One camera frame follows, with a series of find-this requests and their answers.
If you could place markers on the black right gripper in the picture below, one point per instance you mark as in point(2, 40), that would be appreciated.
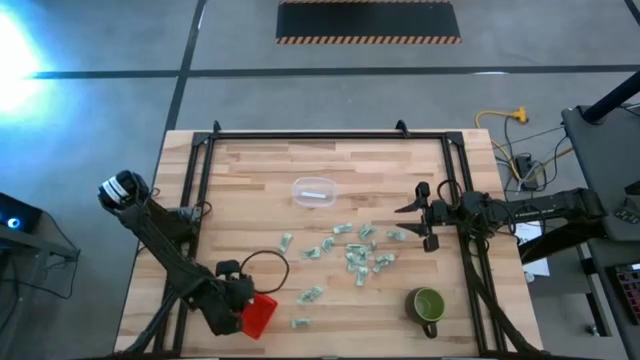
point(441, 212)

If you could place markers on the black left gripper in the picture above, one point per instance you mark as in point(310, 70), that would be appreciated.
point(225, 300)

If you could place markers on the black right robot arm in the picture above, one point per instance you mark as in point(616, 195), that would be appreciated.
point(540, 207)

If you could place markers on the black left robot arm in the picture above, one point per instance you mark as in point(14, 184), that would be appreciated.
point(165, 245)

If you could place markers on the red plastic mesh basket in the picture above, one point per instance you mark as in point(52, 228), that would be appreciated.
point(260, 315)

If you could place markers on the green ceramic mug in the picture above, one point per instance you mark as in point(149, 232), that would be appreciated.
point(427, 305)

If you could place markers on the white paper sheet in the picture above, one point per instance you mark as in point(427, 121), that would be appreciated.
point(530, 232)

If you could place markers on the clear plastic container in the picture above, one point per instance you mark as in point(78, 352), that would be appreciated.
point(314, 194)

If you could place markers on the black power strip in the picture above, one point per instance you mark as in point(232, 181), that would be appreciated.
point(526, 167)

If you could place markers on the black support beam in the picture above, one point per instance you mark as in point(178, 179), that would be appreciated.
point(560, 242)

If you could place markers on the grey side table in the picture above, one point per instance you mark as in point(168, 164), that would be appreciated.
point(610, 160)

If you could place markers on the black metal side stand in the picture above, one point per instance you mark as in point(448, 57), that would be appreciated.
point(35, 239)

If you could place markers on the black hazard-striped floor mat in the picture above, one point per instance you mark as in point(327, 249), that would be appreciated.
point(367, 20)

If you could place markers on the black box with blue light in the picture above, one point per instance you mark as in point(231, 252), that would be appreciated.
point(25, 212)

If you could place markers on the keypad with coloured keys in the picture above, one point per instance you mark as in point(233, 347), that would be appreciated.
point(631, 292)

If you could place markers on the black round pole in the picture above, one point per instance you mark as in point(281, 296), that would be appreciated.
point(615, 97)

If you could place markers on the black aluminium table frame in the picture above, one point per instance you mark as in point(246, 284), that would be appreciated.
point(325, 135)

